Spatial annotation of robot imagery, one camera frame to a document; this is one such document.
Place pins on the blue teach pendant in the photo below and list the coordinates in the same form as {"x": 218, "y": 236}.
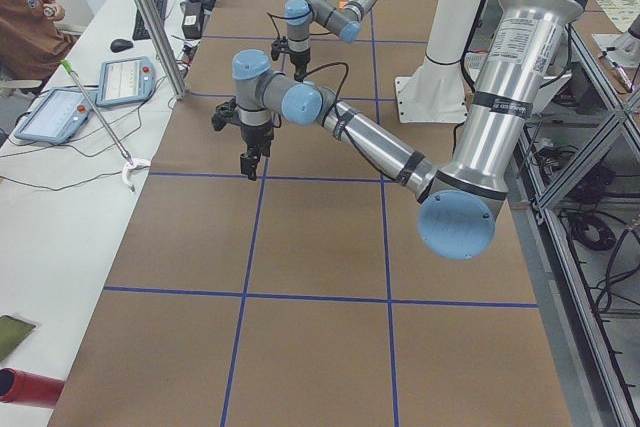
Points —
{"x": 56, "y": 118}
{"x": 125, "y": 81}

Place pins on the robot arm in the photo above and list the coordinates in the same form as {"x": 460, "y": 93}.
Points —
{"x": 345, "y": 22}
{"x": 485, "y": 65}

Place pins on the blue teach pendant far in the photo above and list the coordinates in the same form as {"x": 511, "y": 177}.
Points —
{"x": 125, "y": 81}

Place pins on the green cloth pad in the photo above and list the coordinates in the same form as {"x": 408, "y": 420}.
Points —
{"x": 14, "y": 330}

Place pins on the aluminium frame column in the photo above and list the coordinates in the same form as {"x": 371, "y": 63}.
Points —
{"x": 162, "y": 46}

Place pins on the blue teach pendant near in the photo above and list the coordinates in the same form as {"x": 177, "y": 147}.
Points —
{"x": 56, "y": 118}

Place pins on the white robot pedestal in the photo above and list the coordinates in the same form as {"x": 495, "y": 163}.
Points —
{"x": 435, "y": 92}

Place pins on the aluminium frame rack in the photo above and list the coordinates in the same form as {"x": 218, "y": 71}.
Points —
{"x": 579, "y": 159}

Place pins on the metal reacher stick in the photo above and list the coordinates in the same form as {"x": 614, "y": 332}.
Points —
{"x": 131, "y": 163}

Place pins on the brown paper table cover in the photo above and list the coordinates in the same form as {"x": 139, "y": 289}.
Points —
{"x": 350, "y": 319}

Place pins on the black computer mouse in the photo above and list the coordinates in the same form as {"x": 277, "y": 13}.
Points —
{"x": 120, "y": 45}

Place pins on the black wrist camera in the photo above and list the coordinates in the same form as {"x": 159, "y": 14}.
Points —
{"x": 279, "y": 46}
{"x": 225, "y": 114}

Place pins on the red cylinder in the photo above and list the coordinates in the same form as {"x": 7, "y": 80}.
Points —
{"x": 29, "y": 389}

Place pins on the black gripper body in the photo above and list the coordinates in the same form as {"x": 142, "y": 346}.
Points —
{"x": 255, "y": 136}
{"x": 299, "y": 60}

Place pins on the black power adapter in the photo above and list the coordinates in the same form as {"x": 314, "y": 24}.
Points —
{"x": 193, "y": 20}

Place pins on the person in brown shirt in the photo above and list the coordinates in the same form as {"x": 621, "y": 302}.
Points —
{"x": 32, "y": 47}

